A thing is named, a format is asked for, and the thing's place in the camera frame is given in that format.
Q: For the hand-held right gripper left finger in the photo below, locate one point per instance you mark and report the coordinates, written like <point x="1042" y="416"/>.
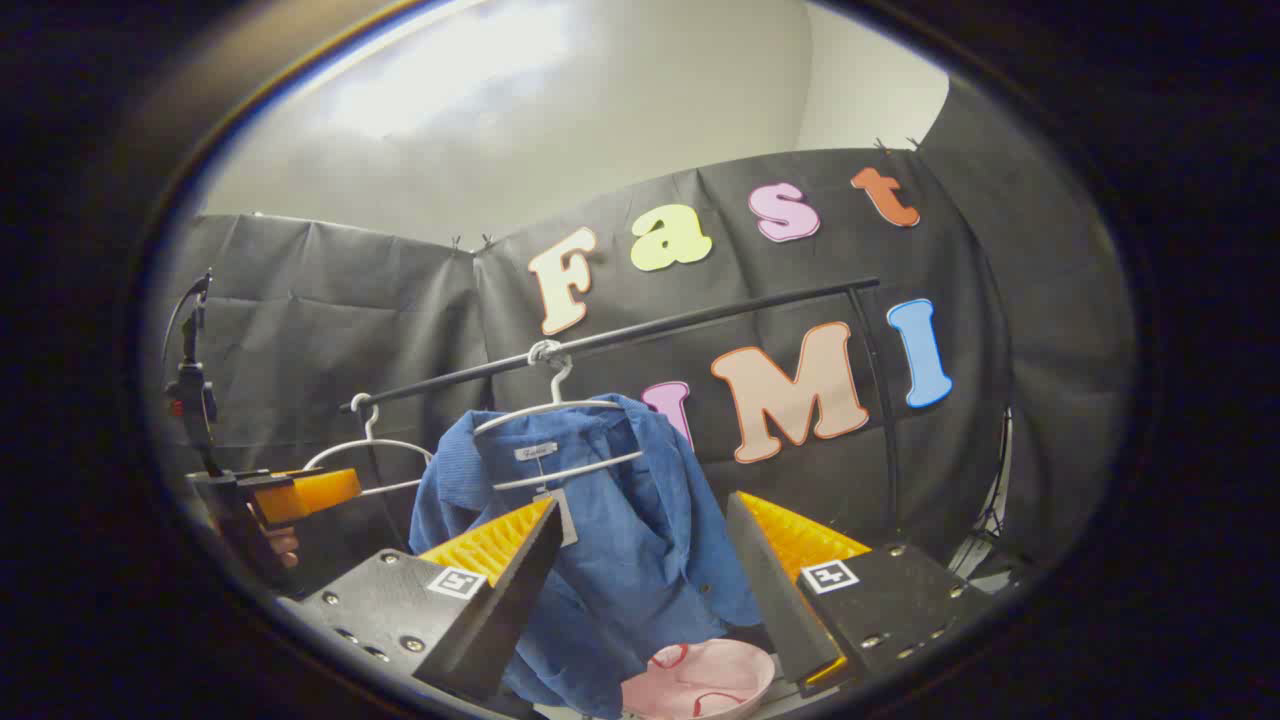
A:
<point x="510" y="610"/>

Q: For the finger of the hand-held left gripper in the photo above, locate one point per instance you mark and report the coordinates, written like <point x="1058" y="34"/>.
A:
<point x="310" y="495"/>

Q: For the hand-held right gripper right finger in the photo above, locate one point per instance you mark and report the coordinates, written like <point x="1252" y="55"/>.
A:
<point x="775" y="590"/>

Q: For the pink laundry hamper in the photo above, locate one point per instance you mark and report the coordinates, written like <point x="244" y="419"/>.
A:
<point x="700" y="680"/>

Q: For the white shirt hanger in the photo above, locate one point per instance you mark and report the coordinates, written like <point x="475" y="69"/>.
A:
<point x="545" y="352"/>

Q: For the empty white hanger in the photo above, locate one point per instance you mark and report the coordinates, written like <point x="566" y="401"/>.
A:
<point x="372" y="425"/>

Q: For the black backdrop cloth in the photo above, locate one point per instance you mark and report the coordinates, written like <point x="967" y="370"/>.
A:
<point x="350" y="320"/>

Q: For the black tripod stand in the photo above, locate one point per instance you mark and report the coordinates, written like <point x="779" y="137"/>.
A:
<point x="985" y="548"/>

